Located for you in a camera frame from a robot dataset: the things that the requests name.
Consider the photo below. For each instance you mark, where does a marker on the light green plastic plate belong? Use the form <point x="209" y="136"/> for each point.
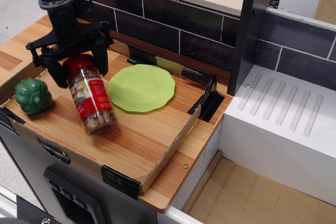
<point x="141" y="88"/>

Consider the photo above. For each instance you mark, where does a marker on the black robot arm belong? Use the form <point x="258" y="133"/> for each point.
<point x="58" y="5"/>

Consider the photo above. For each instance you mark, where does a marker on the white ridged drainboard sink unit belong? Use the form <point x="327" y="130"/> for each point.
<point x="283" y="128"/>

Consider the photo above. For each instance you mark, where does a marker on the dark grey vertical post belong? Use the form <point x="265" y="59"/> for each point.
<point x="247" y="41"/>

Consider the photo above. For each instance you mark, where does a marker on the green toy bell pepper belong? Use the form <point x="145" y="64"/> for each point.
<point x="32" y="95"/>

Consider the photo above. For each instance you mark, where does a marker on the red-capped basil spice bottle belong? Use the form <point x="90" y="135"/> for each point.
<point x="88" y="92"/>

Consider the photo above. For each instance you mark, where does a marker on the grey oven front panel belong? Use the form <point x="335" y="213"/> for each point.
<point x="66" y="192"/>

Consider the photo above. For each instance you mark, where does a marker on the cardboard fence with black tape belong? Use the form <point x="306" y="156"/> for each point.
<point x="158" y="148"/>

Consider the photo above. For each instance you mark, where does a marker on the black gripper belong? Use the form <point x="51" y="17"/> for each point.
<point x="67" y="38"/>

